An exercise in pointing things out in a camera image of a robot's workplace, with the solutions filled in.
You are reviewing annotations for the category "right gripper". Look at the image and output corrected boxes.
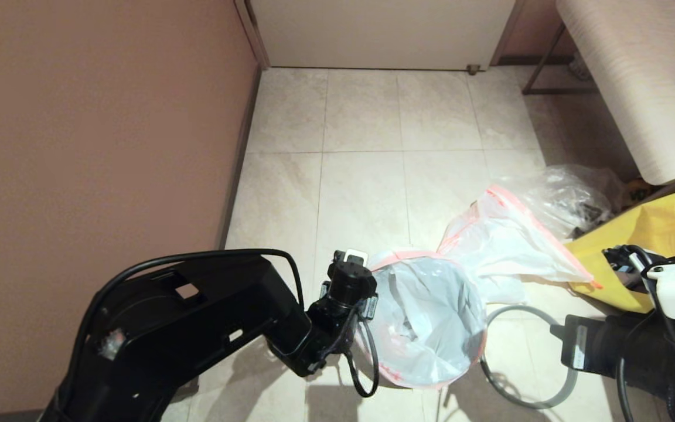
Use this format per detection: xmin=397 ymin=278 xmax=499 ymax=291
xmin=550 ymin=312 xmax=662 ymax=383

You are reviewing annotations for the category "pale wood grain table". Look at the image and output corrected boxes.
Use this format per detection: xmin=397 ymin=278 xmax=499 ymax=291
xmin=521 ymin=0 xmax=675 ymax=186

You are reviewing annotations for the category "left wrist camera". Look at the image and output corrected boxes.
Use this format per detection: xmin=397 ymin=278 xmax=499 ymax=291
xmin=333 ymin=249 xmax=369 ymax=268

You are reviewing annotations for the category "clear plastic bag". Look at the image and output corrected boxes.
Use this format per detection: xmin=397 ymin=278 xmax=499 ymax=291
xmin=510 ymin=164 xmax=628 ymax=242

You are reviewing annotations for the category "white trash bag pink drawstring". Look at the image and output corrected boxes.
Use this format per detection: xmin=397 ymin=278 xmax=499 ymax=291
xmin=356 ymin=251 xmax=489 ymax=391
xmin=436 ymin=185 xmax=603 ymax=305

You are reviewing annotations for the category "gray ring hoop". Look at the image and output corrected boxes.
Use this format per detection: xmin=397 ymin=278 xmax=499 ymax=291
xmin=479 ymin=304 xmax=579 ymax=410

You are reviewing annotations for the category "yellow plastic bag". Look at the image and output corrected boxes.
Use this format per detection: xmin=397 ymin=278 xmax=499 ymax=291
xmin=565 ymin=189 xmax=675 ymax=315

